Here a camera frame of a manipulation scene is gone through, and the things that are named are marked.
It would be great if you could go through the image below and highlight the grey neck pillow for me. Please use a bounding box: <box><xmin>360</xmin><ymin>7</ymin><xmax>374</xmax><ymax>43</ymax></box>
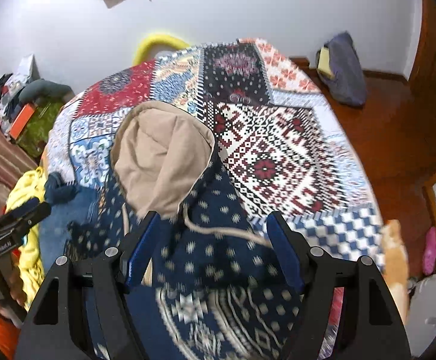
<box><xmin>18</xmin><ymin>79</ymin><xmax>73</xmax><ymax>105</ymax></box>

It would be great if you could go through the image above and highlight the white plastic container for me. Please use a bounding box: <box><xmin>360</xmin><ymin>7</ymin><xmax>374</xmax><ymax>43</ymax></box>
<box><xmin>405</xmin><ymin>274</ymin><xmax>436</xmax><ymax>358</ymax></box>

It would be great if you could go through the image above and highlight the patchwork patterned bed quilt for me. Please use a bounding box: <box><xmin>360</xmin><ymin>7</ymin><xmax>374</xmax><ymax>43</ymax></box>
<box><xmin>42</xmin><ymin>38</ymin><xmax>385</xmax><ymax>267</ymax></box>

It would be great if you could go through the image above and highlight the blue denim jacket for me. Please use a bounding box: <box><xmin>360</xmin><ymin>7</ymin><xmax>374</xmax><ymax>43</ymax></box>
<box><xmin>38</xmin><ymin>172</ymin><xmax>98</xmax><ymax>272</ymax></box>

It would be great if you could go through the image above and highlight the green patterned cloth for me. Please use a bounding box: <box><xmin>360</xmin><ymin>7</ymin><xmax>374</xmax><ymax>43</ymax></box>
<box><xmin>16</xmin><ymin>98</ymin><xmax>64</xmax><ymax>159</ymax></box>

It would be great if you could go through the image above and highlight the navy patterned hooded garment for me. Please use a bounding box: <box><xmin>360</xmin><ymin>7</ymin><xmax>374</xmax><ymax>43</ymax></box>
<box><xmin>65</xmin><ymin>102</ymin><xmax>302</xmax><ymax>359</ymax></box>

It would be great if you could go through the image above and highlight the left hand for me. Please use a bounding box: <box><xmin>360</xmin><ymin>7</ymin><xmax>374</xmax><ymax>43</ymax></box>
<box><xmin>0</xmin><ymin>255</ymin><xmax>27</xmax><ymax>328</ymax></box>

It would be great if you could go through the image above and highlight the yellow sponge block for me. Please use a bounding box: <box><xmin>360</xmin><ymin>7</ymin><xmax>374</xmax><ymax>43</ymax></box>
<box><xmin>316</xmin><ymin>46</ymin><xmax>334</xmax><ymax>79</ymax></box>

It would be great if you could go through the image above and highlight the pink slipper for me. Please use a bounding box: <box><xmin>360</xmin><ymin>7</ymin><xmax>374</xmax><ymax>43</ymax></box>
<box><xmin>422</xmin><ymin>227</ymin><xmax>436</xmax><ymax>275</ymax></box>

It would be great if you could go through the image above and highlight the orange box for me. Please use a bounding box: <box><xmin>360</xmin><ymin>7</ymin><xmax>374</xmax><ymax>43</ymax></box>
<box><xmin>9</xmin><ymin>103</ymin><xmax>36</xmax><ymax>140</ymax></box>

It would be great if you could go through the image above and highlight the dark blue cloth pile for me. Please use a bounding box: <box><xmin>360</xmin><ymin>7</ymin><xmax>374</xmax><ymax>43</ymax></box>
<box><xmin>316</xmin><ymin>31</ymin><xmax>368</xmax><ymax>108</ymax></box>

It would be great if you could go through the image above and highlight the yellow cartoon blanket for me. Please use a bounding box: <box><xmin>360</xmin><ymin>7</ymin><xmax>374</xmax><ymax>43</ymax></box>
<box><xmin>4</xmin><ymin>166</ymin><xmax>54</xmax><ymax>312</ymax></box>

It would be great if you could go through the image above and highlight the orange left sleeve forearm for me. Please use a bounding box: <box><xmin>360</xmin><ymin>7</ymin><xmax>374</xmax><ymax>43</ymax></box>
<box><xmin>0</xmin><ymin>316</ymin><xmax>20</xmax><ymax>359</ymax></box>

